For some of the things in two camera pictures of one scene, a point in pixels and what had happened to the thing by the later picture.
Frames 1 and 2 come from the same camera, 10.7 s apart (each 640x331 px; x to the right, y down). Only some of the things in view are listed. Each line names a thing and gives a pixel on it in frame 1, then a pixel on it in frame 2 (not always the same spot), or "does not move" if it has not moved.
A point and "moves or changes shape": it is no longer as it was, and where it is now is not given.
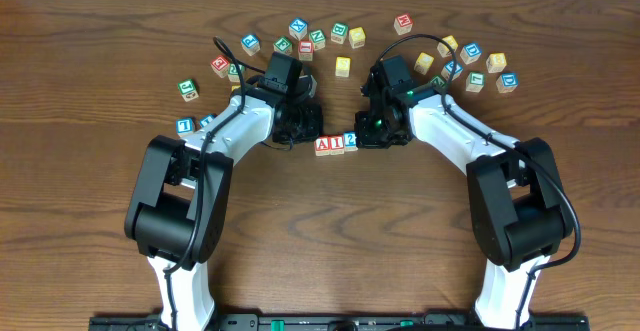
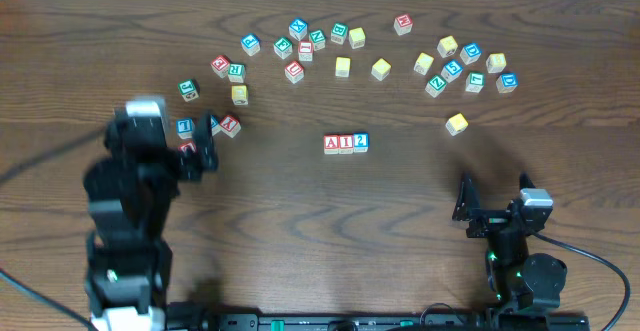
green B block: x=339 y=32 does not move
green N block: x=317 y=38 does not move
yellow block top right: x=444 y=49 does not move
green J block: x=188 y=90 does not move
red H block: x=305 y=50 does not move
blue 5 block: x=447 y=70 does not move
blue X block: x=298 y=28 does not move
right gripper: x=370 y=130 → x=493 y=221
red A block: x=322 y=146 moves or changes shape
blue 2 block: x=350 y=141 moves or changes shape
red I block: x=337 y=146 moves or changes shape
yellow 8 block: x=496 y=62 does not move
